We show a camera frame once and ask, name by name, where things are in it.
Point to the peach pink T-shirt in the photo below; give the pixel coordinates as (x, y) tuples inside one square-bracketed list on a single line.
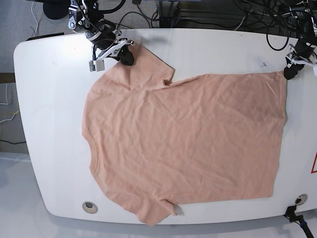
[(156, 143)]

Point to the black round stand base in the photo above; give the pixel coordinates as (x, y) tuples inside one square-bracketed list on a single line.
[(56, 9)]

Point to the black metal frame stand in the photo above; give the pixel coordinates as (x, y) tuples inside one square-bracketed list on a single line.
[(168, 12)]

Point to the grey table grommet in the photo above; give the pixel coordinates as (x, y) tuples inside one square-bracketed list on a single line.
[(301, 199), (89, 207)]

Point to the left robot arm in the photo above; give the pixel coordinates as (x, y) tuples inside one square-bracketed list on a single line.
[(304, 13)]

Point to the left grey table grommet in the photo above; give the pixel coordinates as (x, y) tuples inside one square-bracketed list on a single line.
[(89, 207)]

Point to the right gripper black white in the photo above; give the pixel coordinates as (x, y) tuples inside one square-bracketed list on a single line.
[(107, 44)]

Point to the black clamp with cable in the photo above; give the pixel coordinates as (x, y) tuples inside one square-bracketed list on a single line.
[(298, 219)]

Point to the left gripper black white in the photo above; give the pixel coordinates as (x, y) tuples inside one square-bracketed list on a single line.
[(302, 53)]

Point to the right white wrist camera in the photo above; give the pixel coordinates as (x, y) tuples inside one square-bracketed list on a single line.
[(96, 65)]

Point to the right grey table grommet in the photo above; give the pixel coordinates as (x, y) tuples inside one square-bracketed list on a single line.
[(301, 199)]

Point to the red triangle warning sticker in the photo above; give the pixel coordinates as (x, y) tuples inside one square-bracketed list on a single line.
[(314, 167)]

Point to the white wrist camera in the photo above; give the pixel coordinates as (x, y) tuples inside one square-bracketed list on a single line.
[(96, 65), (315, 70)]

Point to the black flat device at edge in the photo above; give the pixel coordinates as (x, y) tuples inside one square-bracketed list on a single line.
[(45, 36)]

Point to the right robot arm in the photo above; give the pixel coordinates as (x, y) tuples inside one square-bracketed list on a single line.
[(85, 17)]

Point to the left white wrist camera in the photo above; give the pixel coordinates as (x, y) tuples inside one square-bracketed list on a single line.
[(315, 70)]

